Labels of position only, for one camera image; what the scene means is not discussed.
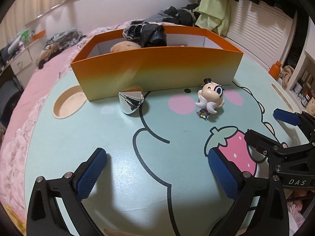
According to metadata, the cartoon figure keychain toy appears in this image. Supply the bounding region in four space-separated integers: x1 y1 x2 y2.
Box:
195 78 225 120

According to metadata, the silver foil cone packet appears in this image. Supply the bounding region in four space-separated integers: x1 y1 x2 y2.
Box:
118 86 144 114

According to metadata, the brown hamster plush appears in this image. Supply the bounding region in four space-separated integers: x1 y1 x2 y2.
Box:
110 41 141 53

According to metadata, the black drawstring pouch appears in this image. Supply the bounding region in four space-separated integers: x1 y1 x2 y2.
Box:
123 23 167 48

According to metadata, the orange water bottle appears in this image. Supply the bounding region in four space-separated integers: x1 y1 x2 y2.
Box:
268 61 281 80

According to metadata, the pink floral bed quilt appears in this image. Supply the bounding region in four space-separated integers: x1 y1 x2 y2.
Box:
1 21 131 225

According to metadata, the orange gradient cardboard box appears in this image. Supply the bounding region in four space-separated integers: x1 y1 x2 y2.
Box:
71 25 243 101

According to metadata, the white desk with drawers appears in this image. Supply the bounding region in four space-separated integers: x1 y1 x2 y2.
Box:
6 29 47 88

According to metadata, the light green hanging garment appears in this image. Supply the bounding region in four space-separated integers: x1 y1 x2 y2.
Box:
194 0 232 36

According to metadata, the patterned grey clothes heap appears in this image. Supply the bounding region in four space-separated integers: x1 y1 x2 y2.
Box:
45 28 86 51

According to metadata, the dark clothes pile on bed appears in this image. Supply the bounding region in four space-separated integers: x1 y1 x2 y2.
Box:
131 3 200 27

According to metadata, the green plastic cup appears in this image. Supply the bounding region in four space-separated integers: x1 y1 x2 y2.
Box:
20 29 32 46

